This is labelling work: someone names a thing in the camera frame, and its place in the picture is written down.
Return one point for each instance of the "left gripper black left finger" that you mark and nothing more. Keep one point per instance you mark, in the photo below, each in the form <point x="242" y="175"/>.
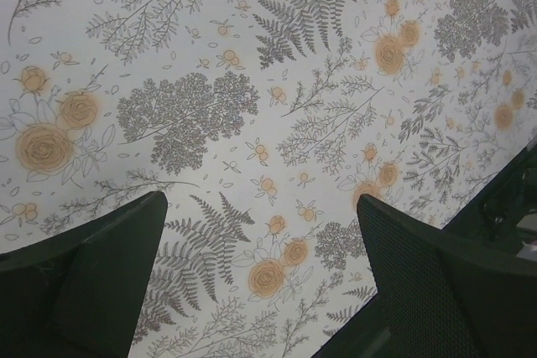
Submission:
<point x="79" y="293"/>

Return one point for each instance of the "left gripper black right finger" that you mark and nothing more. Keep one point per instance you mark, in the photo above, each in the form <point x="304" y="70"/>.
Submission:
<point x="443" y="295"/>

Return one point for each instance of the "floral table mat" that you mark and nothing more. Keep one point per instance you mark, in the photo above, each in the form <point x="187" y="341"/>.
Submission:
<point x="263" y="122"/>

